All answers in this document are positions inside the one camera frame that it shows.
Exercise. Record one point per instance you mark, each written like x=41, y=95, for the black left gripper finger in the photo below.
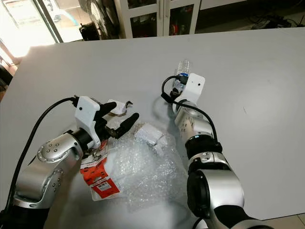
x=127, y=126
x=108, y=110

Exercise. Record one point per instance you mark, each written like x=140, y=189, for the small white plastic piece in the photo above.
x=121, y=109

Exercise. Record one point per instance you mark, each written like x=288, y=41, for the clear bottle with blue label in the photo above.
x=183, y=66

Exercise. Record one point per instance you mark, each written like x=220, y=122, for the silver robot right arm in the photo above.
x=219, y=186

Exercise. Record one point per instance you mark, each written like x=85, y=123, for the red and white package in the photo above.
x=97, y=174

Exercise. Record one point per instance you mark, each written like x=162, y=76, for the clear bubble wrap sheet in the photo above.
x=147, y=171

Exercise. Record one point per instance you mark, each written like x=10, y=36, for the white glass door cabinet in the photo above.
x=166, y=18

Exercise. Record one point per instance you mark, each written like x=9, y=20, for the white table with black legs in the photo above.
x=257, y=71

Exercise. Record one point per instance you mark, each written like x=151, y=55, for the black standing fan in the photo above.
x=100, y=20

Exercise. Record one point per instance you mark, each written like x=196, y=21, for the white drawer front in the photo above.
x=224, y=3

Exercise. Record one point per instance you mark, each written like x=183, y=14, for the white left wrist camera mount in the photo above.
x=88, y=112

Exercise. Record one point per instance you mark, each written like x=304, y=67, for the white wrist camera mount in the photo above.
x=88, y=112
x=193, y=86

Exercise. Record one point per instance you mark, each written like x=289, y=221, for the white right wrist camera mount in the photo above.
x=193, y=86

